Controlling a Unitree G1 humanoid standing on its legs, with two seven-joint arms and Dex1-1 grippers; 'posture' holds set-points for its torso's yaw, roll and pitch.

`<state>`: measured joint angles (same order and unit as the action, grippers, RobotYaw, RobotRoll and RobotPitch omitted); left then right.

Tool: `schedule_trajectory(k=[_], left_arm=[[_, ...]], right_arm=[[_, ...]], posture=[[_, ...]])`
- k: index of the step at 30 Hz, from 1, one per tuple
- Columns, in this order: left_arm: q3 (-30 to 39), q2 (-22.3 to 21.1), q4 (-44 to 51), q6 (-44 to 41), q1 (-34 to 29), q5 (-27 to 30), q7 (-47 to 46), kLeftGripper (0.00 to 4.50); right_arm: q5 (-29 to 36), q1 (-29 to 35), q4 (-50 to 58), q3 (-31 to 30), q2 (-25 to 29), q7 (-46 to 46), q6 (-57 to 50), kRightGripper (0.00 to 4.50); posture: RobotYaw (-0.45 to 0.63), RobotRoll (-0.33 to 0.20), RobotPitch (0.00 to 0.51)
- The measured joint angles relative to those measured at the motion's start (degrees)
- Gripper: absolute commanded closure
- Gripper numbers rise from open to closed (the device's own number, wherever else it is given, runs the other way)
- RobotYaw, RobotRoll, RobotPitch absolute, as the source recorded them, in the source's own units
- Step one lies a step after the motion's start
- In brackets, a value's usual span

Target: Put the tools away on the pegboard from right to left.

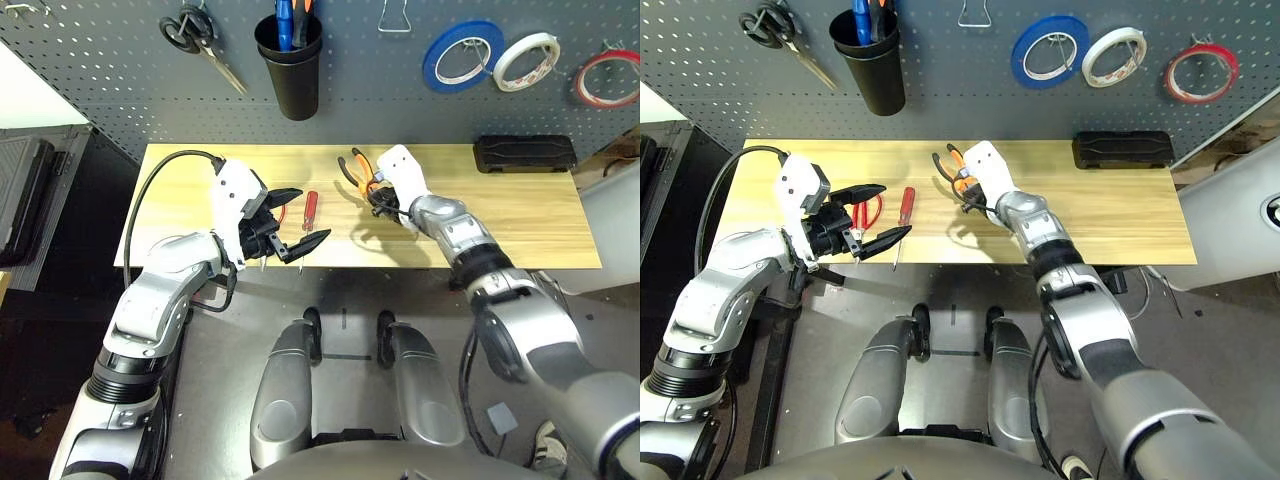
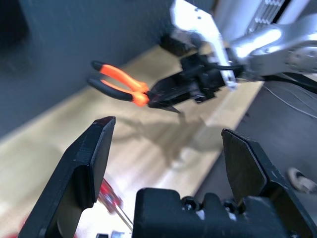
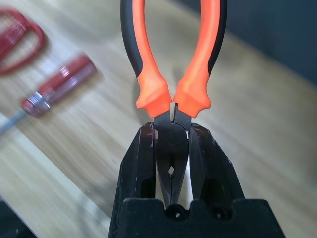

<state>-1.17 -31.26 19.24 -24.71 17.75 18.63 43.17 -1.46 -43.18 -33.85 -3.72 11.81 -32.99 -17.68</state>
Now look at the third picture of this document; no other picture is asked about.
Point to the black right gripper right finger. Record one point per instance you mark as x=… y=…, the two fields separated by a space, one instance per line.
x=213 y=168

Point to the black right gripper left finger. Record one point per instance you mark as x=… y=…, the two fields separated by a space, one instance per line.
x=138 y=161

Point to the orange black needle-nose pliers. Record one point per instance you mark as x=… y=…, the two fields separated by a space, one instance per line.
x=171 y=143

